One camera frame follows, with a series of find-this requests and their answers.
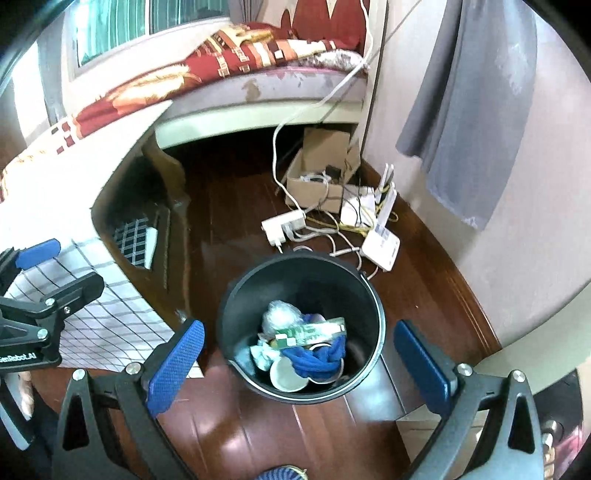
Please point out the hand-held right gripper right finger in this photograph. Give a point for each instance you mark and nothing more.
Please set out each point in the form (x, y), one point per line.
(425, 369)

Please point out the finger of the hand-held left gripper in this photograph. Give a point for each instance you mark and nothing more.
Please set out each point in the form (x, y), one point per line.
(69, 293)
(39, 251)

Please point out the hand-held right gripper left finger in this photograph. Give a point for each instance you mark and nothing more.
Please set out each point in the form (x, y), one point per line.
(178, 364)

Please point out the blue face mask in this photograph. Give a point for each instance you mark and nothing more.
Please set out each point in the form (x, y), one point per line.
(261, 355)

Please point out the black trash bin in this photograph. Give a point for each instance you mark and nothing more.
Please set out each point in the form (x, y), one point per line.
(258, 295)

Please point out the blue cloth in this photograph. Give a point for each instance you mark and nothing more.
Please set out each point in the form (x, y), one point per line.
(318, 357)

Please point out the pale paper cup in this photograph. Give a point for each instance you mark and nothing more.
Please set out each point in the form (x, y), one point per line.
(286, 376)

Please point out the clear plastic bag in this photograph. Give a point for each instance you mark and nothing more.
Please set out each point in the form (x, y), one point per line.
(279, 316)

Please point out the small printed carton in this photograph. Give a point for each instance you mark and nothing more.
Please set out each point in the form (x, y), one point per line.
(307, 333)

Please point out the person's left hand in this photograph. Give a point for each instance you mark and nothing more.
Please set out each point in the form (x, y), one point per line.
(25, 394)

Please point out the checked white tablecloth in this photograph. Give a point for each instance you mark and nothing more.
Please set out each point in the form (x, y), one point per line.
(92, 314)

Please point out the dark wooden table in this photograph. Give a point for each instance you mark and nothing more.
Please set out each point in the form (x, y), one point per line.
(171, 230)

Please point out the white flat device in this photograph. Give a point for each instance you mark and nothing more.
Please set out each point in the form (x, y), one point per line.
(381, 247)

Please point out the blue woven item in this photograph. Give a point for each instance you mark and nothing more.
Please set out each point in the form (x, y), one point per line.
(279, 474)

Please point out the white power strip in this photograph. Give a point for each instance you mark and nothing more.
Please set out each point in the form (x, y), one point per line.
(281, 226)

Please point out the white router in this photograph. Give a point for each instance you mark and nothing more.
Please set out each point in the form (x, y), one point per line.
(355, 207)

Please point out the bed with red blanket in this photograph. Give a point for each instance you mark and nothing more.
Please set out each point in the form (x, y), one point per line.
(184, 74)

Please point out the large window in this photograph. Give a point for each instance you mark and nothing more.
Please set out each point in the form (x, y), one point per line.
(120, 27)

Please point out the cardboard box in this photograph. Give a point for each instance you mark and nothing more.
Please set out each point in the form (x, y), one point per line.
(318, 152)

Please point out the grey curtain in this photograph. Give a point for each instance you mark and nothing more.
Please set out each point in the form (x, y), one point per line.
(466, 115)

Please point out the bed with pale mattress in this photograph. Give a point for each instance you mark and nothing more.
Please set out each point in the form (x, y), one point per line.
(286, 83)

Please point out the floral pillow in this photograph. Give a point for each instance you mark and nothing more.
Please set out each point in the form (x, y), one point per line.
(346, 60)

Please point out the red white headboard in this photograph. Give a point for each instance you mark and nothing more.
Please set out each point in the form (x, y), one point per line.
(323, 23)

